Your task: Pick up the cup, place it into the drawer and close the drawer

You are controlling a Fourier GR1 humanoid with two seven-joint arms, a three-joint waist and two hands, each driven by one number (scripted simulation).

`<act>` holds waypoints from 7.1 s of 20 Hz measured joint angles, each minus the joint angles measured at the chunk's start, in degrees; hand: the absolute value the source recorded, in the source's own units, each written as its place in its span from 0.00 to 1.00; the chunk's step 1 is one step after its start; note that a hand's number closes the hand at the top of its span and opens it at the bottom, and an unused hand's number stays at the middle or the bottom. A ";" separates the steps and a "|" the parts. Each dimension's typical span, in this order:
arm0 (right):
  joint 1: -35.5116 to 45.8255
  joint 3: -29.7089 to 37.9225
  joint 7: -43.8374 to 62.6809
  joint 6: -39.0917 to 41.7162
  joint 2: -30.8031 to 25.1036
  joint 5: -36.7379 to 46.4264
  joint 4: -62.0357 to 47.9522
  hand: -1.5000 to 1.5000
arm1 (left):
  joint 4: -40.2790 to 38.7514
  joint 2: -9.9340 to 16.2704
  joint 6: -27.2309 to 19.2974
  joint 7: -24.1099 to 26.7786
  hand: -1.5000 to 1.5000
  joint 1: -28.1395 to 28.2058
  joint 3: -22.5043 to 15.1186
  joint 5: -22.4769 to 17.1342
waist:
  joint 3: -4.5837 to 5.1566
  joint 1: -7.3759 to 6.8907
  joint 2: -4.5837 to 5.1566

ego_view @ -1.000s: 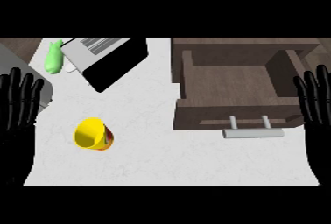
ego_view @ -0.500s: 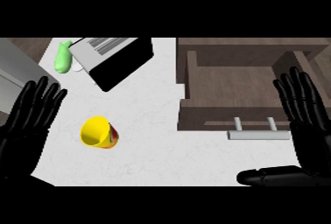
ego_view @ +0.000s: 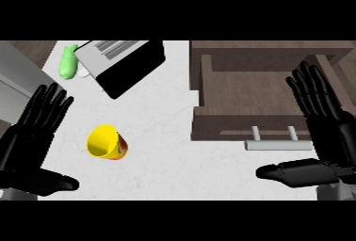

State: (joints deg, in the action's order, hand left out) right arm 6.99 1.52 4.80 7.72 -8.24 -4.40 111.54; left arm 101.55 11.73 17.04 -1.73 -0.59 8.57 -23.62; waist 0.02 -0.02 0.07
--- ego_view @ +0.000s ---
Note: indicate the yellow cup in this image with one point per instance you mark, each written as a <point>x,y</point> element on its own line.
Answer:
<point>106,141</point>

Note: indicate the grey and black appliance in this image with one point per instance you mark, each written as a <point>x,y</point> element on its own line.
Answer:
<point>122,64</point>

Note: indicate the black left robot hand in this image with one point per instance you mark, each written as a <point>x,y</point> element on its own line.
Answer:
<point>29,135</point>

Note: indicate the brown wooden drawer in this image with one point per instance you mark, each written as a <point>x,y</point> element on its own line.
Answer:
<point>259,103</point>

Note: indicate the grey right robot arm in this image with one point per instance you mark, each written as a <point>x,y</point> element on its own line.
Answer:
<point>338,192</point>

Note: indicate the green bottle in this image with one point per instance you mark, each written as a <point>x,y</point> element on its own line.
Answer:
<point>69,62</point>

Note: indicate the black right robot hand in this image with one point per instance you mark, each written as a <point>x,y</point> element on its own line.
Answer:
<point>324,138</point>

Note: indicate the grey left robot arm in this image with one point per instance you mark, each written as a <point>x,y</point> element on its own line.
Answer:
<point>18,194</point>

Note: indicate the white round object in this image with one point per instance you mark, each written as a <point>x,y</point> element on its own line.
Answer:
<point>83,72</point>

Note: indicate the brown wooden cabinet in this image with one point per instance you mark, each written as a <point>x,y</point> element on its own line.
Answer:
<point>274,50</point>

